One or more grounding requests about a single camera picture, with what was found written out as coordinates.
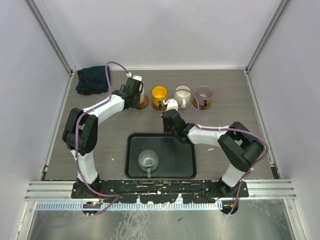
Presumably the pink ceramic mug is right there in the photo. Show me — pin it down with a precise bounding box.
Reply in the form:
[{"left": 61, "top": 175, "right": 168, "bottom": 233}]
[{"left": 139, "top": 86, "right": 145, "bottom": 105}]

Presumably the light cork coaster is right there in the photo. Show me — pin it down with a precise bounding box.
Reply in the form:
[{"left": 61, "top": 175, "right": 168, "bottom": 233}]
[{"left": 170, "top": 100, "right": 191, "bottom": 109}]

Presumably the dark wooden coaster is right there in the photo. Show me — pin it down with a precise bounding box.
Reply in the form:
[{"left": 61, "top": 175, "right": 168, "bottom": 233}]
[
  {"left": 192, "top": 98, "right": 212, "bottom": 110},
  {"left": 151, "top": 96, "right": 167, "bottom": 111},
  {"left": 138, "top": 95, "right": 150, "bottom": 110}
]

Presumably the white ceramic mug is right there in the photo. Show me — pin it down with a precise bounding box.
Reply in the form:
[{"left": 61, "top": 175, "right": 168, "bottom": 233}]
[{"left": 174, "top": 85, "right": 192, "bottom": 106}]

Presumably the yellow mug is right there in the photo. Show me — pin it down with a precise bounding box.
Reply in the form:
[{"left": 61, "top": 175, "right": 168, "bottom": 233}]
[{"left": 151, "top": 85, "right": 168, "bottom": 99}]

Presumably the purple glass mug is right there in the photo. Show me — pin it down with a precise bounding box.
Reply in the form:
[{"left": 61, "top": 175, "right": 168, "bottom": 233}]
[{"left": 196, "top": 85, "right": 214, "bottom": 107}]

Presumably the grey glass mug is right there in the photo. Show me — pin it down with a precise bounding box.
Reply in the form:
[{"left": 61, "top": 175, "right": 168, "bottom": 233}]
[{"left": 138, "top": 150, "right": 159, "bottom": 179}]

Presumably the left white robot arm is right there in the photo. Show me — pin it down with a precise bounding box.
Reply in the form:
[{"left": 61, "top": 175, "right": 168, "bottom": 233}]
[{"left": 62, "top": 75, "right": 144, "bottom": 198}]

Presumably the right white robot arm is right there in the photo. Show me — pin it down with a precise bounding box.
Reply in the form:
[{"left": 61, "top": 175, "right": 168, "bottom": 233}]
[{"left": 161, "top": 109, "right": 268, "bottom": 197}]

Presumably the black plastic tray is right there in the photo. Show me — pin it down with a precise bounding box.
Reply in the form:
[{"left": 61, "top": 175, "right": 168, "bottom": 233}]
[{"left": 124, "top": 132, "right": 197, "bottom": 179}]

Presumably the dark blue folded cloth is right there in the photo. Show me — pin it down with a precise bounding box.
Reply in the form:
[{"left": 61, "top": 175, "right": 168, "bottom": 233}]
[{"left": 75, "top": 65, "right": 111, "bottom": 96}]

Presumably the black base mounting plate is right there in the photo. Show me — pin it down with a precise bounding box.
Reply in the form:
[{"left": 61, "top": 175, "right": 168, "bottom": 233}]
[{"left": 71, "top": 178, "right": 250, "bottom": 204}]

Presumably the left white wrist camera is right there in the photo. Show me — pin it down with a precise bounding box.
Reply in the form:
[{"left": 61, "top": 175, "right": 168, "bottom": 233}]
[{"left": 126, "top": 72, "right": 142, "bottom": 82}]

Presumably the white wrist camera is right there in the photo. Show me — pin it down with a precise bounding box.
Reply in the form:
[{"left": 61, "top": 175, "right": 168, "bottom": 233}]
[
  {"left": 126, "top": 72, "right": 142, "bottom": 82},
  {"left": 163, "top": 98, "right": 179, "bottom": 111}
]

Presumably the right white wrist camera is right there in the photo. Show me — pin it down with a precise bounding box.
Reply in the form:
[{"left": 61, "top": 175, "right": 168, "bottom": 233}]
[{"left": 163, "top": 98, "right": 179, "bottom": 111}]

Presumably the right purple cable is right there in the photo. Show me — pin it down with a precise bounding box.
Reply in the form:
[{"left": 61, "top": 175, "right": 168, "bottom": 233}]
[{"left": 162, "top": 90, "right": 271, "bottom": 216}]

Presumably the purple cable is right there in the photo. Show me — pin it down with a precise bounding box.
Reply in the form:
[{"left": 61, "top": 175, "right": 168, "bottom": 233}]
[
  {"left": 162, "top": 90, "right": 271, "bottom": 216},
  {"left": 74, "top": 61, "right": 133, "bottom": 216}
]

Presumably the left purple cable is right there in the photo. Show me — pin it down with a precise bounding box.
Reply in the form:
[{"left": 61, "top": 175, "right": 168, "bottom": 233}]
[{"left": 74, "top": 61, "right": 133, "bottom": 216}]

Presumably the white slotted cable duct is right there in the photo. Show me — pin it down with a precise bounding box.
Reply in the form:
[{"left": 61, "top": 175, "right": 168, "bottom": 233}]
[{"left": 35, "top": 200, "right": 223, "bottom": 212}]

